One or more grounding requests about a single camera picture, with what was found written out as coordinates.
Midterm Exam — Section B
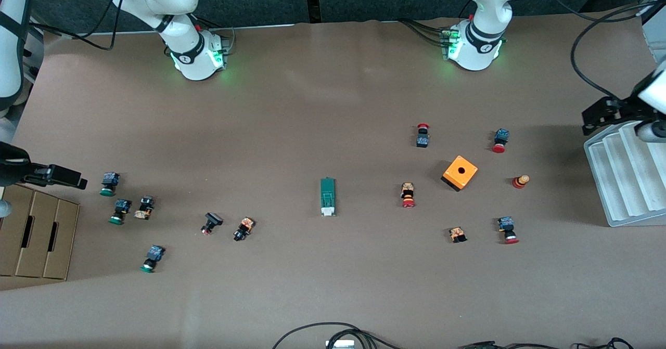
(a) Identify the black looped cable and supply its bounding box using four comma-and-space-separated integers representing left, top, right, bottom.
272, 322, 401, 349

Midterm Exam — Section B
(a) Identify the black base cable bundle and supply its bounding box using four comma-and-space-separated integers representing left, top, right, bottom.
400, 19, 449, 48

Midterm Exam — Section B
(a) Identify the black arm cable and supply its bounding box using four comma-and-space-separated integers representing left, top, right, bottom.
29, 0, 128, 51
570, 0, 666, 101

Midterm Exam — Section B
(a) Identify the green mushroom push button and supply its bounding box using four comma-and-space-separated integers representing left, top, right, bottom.
139, 245, 166, 274
100, 172, 121, 197
109, 199, 132, 225

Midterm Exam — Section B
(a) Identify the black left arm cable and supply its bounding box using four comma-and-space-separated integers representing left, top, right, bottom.
570, 0, 666, 101

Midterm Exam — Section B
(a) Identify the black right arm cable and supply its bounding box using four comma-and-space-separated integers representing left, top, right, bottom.
29, 0, 128, 51

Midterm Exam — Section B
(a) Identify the green load switch white handle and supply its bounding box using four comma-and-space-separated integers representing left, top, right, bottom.
319, 177, 337, 217

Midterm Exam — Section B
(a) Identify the black square push button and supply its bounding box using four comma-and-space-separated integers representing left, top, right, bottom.
201, 212, 224, 236

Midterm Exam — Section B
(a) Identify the black button orange contact block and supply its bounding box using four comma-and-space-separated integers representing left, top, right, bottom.
134, 195, 156, 220
233, 216, 255, 242

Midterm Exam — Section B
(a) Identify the brown cardboard divider box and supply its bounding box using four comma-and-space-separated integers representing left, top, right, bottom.
0, 183, 80, 281

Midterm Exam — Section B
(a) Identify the grey white stepped tray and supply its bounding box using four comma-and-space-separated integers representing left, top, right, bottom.
584, 122, 666, 228

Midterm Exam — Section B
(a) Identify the orange button enclosure box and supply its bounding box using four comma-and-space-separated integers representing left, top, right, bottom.
441, 155, 479, 192

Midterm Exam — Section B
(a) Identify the brown table cover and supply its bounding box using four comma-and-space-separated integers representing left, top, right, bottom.
0, 6, 666, 349

